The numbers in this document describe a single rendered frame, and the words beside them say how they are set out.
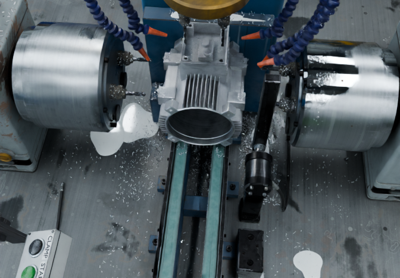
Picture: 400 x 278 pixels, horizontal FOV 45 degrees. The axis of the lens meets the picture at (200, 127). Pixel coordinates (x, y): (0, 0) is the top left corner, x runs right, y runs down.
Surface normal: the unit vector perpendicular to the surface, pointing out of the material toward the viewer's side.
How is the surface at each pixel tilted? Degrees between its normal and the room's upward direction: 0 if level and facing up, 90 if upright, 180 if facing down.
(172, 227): 0
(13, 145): 90
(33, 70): 32
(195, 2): 0
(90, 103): 62
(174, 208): 0
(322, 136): 84
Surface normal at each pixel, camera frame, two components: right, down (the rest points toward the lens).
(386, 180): -0.09, 0.84
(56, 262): 0.90, -0.17
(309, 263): 0.00, -0.53
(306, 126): -0.08, 0.60
